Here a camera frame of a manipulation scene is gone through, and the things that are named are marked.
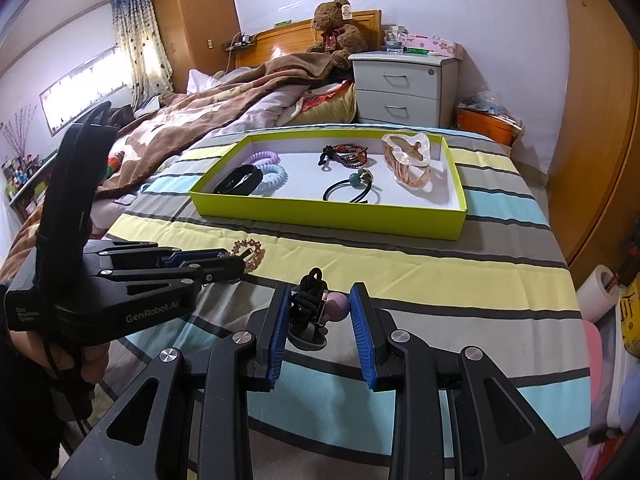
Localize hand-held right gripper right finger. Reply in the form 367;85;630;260
348;281;583;480

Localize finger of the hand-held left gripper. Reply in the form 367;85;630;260
95;240;227;267
99;255;247;302

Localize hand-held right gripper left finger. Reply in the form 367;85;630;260
57;284;293;480

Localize rose gold bead bracelet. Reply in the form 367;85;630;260
231;239;266;273

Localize black hair tie purple ball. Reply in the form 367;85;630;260
287;268;349;351

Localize green tray with white inside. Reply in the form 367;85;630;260
188;129;468;242

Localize person's left forearm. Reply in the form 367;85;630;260
0;335;93;480

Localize person's left hand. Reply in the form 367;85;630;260
10;330;110;386

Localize black wristband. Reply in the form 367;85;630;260
213;164;264;196

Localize striped cloth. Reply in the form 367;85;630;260
87;127;593;480

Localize shelf of small bottles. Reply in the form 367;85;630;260
2;150;58;221

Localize brown blanket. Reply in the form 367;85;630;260
0;51;351;281

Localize decorative dried branches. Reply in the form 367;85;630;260
0;105;41;161

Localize window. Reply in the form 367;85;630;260
40;45;126;136

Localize red printed pillow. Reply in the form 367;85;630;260
300;82;351;111

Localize yellow quilted bedding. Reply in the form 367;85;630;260
290;82;358;128

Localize floral curtain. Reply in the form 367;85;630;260
111;0;173;108

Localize power strip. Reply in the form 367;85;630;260
222;32;258;51

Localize white nightstand drawer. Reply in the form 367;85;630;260
356;90;441;127

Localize tall wooden cabinet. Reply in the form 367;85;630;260
150;0;241;96

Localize white paper roll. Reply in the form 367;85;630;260
575;264;623;323

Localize wooden headboard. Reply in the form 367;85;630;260
235;9;383;68

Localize pink stool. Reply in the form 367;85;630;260
582;320;620;431

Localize orange storage box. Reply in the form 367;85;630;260
456;109;518;147

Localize white nightstand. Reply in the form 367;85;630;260
347;50;460;128

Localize white drawer with lock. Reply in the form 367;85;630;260
354;62;443;98

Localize brown teddy bear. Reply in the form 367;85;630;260
306;0;368;71

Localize clear plastic bags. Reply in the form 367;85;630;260
457;91;523;123

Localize yellow bag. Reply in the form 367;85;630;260
620;280;640;361

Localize small cosmetic jars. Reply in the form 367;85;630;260
382;25;407;53

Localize pink floral tissue box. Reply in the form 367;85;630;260
402;34;463;58

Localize large wooden wardrobe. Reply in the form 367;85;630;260
547;0;640;271

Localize blue spiral hair tie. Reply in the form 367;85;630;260
250;162;290;196

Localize black hair tie grey bead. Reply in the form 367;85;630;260
322;169;381;206

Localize brown beaded bracelet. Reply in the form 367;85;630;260
317;142;373;171

